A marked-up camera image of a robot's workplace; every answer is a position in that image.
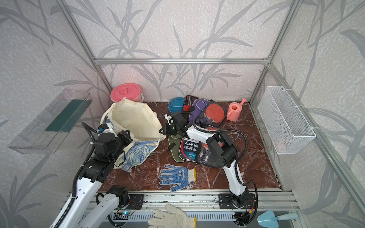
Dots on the clear acrylic wall shelf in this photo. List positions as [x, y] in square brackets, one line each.
[46, 133]

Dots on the clear case red paddle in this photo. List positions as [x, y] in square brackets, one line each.
[212, 115]

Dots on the olive green paddle case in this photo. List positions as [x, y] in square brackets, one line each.
[174, 147]

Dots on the pink bucket with lid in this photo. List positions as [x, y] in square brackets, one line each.
[128, 91]

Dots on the pink watering can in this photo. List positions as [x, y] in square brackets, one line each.
[234, 110]

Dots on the light blue garden trowel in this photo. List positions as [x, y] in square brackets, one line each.
[269, 220]

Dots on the white wire mesh basket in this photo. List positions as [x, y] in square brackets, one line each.
[287, 127]

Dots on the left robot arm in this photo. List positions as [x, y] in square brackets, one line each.
[86, 183]

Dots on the black red paddle case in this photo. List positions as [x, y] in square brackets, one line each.
[189, 100]

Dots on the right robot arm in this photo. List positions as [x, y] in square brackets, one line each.
[213, 148]

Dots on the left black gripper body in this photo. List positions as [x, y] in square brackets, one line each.
[120, 143]

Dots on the cream canvas tote bag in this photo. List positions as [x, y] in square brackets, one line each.
[144, 126]

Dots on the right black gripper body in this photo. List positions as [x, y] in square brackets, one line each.
[170, 129]

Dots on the Deerway ping pong set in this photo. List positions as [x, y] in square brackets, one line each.
[198, 152]

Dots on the blue dotted work glove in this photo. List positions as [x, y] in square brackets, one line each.
[177, 177]

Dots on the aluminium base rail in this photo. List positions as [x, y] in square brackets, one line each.
[211, 200]

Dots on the blue paddle case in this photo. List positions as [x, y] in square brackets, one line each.
[176, 104]

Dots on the purple paddle case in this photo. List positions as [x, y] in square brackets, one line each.
[197, 108]

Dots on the white knit work glove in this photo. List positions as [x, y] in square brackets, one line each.
[172, 217]

